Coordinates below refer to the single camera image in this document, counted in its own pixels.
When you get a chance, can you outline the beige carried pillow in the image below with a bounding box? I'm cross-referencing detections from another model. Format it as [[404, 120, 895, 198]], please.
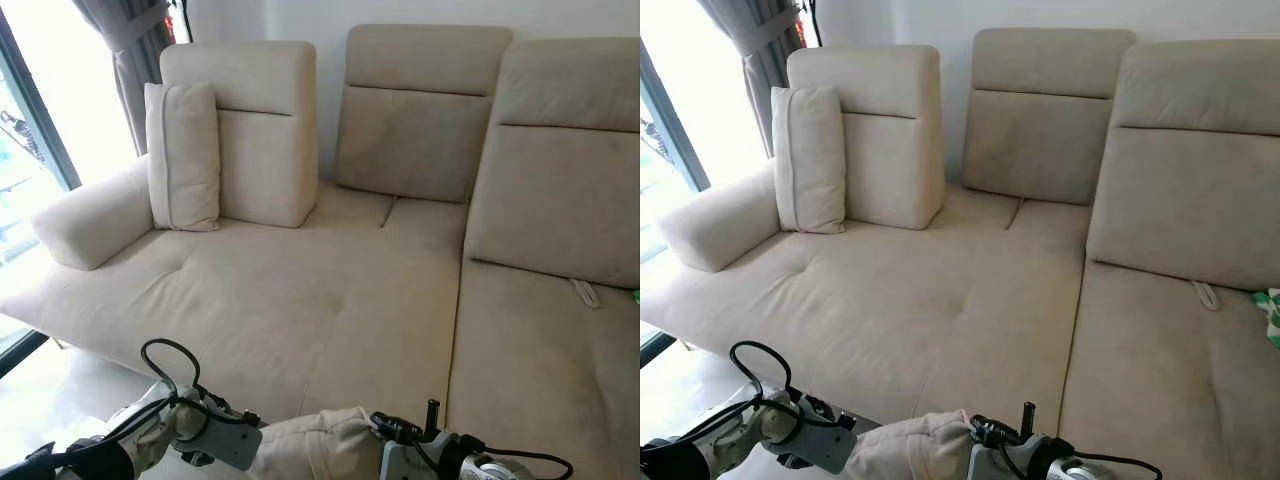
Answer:
[[244, 405, 388, 480], [844, 408, 987, 480]]

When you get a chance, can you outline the beige fabric sofa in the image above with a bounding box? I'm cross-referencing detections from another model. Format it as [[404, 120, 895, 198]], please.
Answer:
[[655, 27, 1280, 480], [0, 22, 641, 480]]

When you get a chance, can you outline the beige sofa armrest cushion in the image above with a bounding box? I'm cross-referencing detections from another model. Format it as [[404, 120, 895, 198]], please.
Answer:
[[32, 155, 157, 272], [658, 160, 784, 275]]

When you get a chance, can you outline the small beige upright pillow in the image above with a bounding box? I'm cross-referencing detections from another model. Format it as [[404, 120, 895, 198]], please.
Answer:
[[770, 86, 848, 236], [144, 82, 222, 233]]

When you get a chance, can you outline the beige sofa backrest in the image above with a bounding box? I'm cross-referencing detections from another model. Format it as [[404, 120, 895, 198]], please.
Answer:
[[1086, 39, 1280, 294], [463, 37, 641, 292], [159, 40, 320, 230], [786, 44, 946, 232], [333, 24, 515, 205], [961, 27, 1138, 208]]

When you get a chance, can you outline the dark grey curtain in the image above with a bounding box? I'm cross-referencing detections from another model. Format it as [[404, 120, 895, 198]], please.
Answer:
[[72, 0, 174, 157], [697, 0, 802, 160]]

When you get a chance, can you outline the red tassel ornament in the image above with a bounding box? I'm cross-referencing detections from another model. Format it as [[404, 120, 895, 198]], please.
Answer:
[[795, 0, 823, 49]]

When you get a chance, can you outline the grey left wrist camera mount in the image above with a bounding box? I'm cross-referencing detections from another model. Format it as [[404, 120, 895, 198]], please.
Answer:
[[790, 405, 859, 476], [189, 402, 265, 473]]

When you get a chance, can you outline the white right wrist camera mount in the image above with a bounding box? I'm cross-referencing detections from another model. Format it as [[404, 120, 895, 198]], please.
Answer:
[[377, 399, 444, 480], [966, 401, 1038, 480]]

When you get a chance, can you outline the black sliding door frame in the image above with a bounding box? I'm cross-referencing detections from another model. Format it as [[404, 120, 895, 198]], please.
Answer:
[[640, 40, 712, 369], [0, 10, 82, 379]]

